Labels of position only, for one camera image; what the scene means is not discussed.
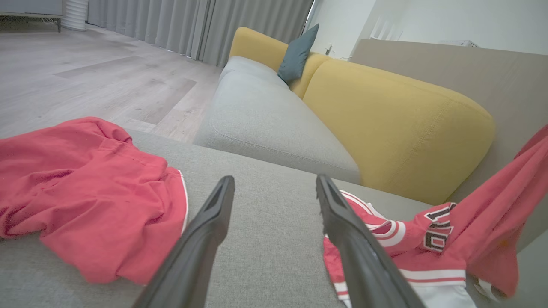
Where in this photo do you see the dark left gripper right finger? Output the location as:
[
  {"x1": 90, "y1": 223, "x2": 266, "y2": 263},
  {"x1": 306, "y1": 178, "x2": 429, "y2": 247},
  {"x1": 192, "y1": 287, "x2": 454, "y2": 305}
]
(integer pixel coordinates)
[{"x1": 316, "y1": 174, "x2": 425, "y2": 308}]

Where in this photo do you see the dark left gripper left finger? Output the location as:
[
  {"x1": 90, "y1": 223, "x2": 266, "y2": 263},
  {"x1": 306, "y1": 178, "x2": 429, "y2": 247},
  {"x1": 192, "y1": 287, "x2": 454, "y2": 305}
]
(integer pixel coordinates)
[{"x1": 133, "y1": 175, "x2": 235, "y2": 308}]

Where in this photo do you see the red jersey with black number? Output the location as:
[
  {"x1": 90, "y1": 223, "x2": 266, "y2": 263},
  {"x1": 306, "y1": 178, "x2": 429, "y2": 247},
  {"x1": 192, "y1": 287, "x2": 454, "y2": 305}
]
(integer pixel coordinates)
[{"x1": 323, "y1": 124, "x2": 548, "y2": 308}]

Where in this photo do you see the red white-trimmed garment small logo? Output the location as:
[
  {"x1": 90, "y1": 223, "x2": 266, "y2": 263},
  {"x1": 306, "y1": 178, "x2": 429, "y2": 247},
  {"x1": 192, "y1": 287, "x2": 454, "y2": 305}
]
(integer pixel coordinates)
[{"x1": 0, "y1": 117, "x2": 189, "y2": 285}]

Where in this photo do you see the large grey sofa chaise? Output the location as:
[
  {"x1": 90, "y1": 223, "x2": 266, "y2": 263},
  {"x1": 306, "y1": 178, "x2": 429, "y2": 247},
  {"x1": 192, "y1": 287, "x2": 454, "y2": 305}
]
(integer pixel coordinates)
[{"x1": 0, "y1": 128, "x2": 548, "y2": 308}]

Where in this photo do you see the yellow sofa back cushion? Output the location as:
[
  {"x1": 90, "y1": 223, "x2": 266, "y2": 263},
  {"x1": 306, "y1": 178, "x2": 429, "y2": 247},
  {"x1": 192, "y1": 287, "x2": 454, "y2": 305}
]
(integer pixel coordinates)
[
  {"x1": 229, "y1": 27, "x2": 333, "y2": 100},
  {"x1": 302, "y1": 59, "x2": 496, "y2": 206}
]

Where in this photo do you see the grey sofa seat cushion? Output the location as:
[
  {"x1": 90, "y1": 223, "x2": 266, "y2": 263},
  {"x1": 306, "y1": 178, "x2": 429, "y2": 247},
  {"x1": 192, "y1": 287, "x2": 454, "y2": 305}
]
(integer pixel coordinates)
[
  {"x1": 219, "y1": 56, "x2": 291, "y2": 89},
  {"x1": 194, "y1": 70, "x2": 363, "y2": 185}
]

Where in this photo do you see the teal throw pillow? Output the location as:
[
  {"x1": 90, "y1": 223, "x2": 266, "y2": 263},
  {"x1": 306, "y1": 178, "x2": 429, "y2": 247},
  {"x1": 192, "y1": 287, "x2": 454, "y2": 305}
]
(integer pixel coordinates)
[{"x1": 277, "y1": 23, "x2": 320, "y2": 86}]

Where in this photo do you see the grey pleated curtain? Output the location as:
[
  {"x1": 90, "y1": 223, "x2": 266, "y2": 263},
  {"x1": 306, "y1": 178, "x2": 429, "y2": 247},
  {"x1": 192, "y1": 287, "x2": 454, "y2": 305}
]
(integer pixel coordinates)
[{"x1": 87, "y1": 0, "x2": 316, "y2": 68}]

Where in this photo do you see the taupe upholstered panel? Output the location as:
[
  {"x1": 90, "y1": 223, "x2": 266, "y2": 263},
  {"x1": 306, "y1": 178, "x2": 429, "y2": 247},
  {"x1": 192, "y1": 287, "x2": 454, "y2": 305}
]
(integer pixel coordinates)
[{"x1": 350, "y1": 39, "x2": 548, "y2": 254}]

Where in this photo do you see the white flat device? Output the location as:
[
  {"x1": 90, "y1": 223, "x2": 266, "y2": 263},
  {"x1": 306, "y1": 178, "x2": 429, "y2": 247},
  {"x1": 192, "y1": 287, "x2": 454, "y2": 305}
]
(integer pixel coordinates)
[{"x1": 440, "y1": 39, "x2": 479, "y2": 48}]

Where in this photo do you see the white ribbed cylinder appliance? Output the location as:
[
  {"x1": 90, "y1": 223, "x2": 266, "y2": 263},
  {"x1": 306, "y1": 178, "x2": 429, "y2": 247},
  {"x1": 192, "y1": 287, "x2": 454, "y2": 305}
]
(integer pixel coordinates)
[{"x1": 62, "y1": 0, "x2": 89, "y2": 32}]

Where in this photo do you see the light grey low cabinet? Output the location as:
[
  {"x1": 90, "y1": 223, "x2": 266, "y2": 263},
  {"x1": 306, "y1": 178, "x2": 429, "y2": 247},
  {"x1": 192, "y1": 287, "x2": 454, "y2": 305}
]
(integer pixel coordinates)
[{"x1": 0, "y1": 0, "x2": 65, "y2": 33}]

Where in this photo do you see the white slatted wall fixture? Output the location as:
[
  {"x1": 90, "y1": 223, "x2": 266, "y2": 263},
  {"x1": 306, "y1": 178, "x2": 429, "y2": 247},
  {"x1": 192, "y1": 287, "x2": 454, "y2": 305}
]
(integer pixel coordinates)
[{"x1": 370, "y1": 16, "x2": 404, "y2": 41}]

